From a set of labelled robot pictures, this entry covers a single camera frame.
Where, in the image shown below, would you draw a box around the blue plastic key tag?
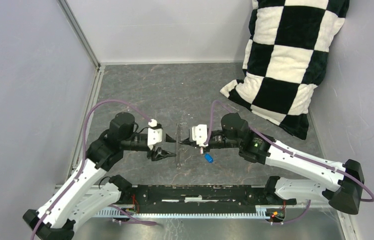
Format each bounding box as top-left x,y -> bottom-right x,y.
204,153 -> 214,163

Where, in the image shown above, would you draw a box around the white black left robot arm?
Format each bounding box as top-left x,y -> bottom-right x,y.
23,112 -> 176,240

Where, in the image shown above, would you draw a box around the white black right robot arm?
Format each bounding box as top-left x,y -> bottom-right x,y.
180,113 -> 365,215

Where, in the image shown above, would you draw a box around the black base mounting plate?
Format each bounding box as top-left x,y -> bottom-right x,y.
100,184 -> 297,215

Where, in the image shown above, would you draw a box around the black white checkered pillow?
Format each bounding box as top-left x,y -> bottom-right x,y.
220,0 -> 350,140

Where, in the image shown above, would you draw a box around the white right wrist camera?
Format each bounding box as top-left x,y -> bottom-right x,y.
189,124 -> 208,147

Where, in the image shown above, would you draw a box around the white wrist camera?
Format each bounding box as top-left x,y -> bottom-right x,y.
147,119 -> 163,150
189,124 -> 208,147

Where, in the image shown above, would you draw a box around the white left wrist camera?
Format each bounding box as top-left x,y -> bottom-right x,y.
147,119 -> 163,150

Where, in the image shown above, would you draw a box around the aluminium frame rail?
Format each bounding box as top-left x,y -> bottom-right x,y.
57,0 -> 105,179

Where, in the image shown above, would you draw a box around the white slotted cable duct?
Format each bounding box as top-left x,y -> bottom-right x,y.
61,206 -> 269,220

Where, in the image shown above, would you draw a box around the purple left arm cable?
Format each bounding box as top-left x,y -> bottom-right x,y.
29,98 -> 159,240

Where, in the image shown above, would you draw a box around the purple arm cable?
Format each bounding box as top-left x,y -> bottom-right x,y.
29,98 -> 159,240
205,100 -> 374,226

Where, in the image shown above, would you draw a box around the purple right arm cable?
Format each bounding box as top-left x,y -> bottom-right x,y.
205,100 -> 374,226

